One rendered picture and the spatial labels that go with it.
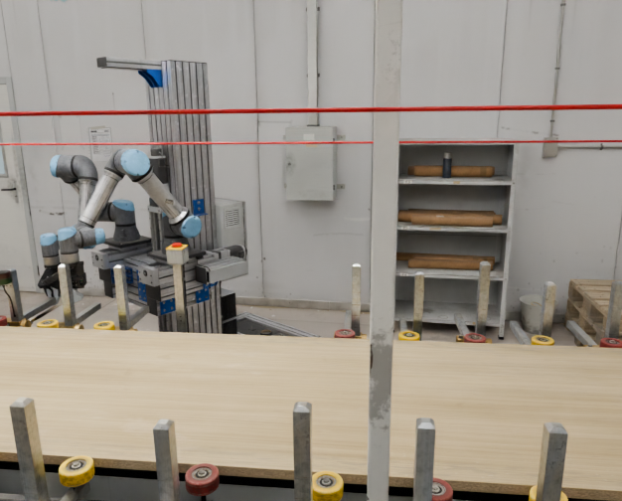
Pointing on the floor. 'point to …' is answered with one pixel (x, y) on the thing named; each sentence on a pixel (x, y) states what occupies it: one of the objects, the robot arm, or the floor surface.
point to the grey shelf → (409, 242)
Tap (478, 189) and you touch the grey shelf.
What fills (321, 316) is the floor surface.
